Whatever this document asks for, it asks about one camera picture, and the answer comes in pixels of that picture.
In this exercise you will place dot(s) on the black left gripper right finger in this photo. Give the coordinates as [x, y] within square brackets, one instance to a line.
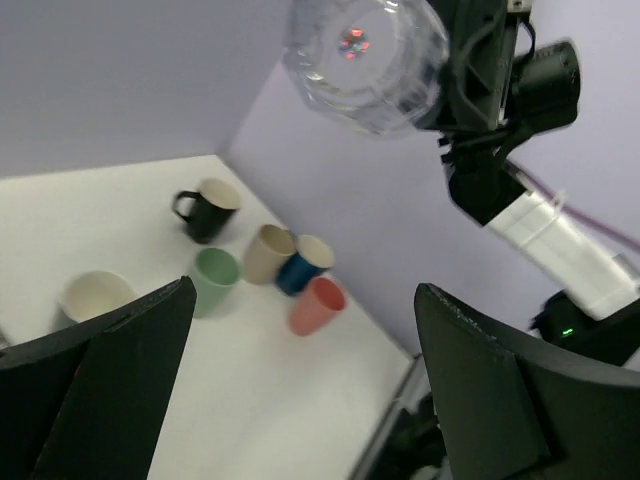
[512, 406]

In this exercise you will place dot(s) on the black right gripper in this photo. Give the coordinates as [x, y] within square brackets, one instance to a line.
[544, 86]

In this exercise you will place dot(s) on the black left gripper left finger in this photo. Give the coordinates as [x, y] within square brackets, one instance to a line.
[89, 401]

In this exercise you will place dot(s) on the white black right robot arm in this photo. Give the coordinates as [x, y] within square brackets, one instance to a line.
[596, 311]

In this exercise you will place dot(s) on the grey-blue mug cream inside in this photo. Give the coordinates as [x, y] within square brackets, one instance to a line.
[89, 295]

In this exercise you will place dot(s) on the green ceramic cup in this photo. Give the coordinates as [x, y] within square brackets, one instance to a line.
[214, 273]

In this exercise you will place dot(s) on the pink cup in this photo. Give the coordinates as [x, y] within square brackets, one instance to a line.
[321, 301]

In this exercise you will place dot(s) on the black mug cream inside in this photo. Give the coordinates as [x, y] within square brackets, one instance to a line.
[214, 204]

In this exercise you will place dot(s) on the beige cup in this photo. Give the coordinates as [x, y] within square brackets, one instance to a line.
[270, 248]

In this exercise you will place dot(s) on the blue cup cream inside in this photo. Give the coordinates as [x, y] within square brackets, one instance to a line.
[312, 257]

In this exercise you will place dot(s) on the aluminium mounting rail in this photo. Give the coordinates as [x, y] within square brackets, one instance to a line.
[407, 442]

